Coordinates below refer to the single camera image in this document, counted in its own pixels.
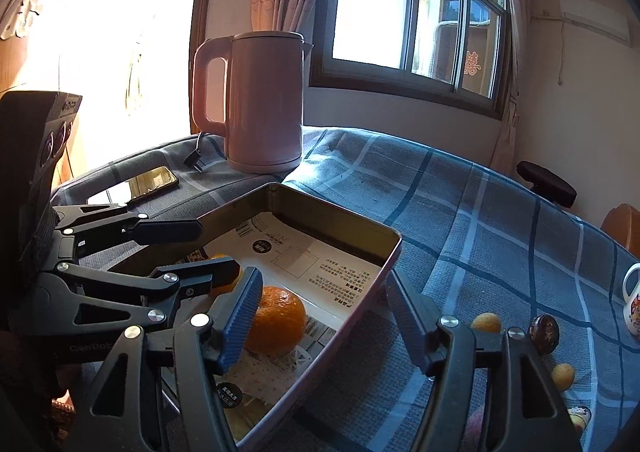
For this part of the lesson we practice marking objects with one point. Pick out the large orange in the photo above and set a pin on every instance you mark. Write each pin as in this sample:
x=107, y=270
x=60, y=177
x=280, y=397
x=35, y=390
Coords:
x=280, y=322

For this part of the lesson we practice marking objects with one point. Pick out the black smartphone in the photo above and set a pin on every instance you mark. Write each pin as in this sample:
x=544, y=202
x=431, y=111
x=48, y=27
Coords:
x=150, y=180

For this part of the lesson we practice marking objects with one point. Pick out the black kettle power plug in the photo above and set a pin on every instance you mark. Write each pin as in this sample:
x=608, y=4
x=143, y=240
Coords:
x=192, y=160

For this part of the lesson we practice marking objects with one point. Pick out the small orange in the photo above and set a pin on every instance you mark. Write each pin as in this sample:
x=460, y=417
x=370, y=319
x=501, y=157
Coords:
x=230, y=286

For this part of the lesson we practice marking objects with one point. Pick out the white printed paper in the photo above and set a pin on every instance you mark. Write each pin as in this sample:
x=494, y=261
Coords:
x=310, y=272

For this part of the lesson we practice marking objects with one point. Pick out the dark brown round fruit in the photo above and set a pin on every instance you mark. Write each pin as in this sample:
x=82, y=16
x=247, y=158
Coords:
x=546, y=332

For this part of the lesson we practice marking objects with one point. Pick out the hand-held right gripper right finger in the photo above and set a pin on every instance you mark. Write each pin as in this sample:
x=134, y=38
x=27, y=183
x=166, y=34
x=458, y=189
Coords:
x=405, y=322

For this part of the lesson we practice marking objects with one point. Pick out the blue plaid tablecloth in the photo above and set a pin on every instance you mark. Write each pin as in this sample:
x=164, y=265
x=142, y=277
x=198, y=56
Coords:
x=475, y=232

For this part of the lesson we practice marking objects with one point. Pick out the beige curtain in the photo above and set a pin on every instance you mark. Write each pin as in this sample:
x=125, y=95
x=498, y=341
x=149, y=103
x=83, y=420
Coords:
x=515, y=7

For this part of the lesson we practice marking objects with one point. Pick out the white sheer curtain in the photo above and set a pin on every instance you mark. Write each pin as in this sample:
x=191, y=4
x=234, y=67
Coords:
x=125, y=32

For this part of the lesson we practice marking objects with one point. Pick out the small yellow red object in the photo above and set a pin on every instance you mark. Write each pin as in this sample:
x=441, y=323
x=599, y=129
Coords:
x=580, y=416

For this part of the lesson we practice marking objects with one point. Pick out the black round stool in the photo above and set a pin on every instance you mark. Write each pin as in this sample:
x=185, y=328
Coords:
x=547, y=182

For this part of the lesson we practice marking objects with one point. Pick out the red paper window decal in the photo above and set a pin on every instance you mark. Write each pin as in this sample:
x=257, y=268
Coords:
x=472, y=65

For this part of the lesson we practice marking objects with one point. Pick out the brown framed window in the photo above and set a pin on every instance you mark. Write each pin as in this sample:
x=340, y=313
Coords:
x=375, y=7

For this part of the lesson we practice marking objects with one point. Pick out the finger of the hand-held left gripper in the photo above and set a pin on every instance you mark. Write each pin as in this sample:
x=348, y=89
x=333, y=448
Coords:
x=220, y=272
x=170, y=230

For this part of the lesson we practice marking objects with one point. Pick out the pink electric kettle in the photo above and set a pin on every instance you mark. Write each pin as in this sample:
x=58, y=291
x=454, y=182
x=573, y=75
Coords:
x=265, y=107

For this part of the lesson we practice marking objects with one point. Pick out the pink metal tin box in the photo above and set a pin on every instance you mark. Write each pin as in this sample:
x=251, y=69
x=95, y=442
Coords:
x=325, y=219

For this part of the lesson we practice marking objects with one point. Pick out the white cartoon print mug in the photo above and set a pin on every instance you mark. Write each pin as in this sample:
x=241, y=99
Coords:
x=634, y=302

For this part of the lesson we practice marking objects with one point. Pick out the small yellow round fruit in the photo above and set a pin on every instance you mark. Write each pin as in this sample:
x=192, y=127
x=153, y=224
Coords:
x=486, y=322
x=563, y=377

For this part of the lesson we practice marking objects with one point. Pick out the white air conditioner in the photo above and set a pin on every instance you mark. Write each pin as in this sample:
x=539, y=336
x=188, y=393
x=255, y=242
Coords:
x=595, y=15

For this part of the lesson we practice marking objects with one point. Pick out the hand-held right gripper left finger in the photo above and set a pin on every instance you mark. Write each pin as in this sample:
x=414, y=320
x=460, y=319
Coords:
x=242, y=322

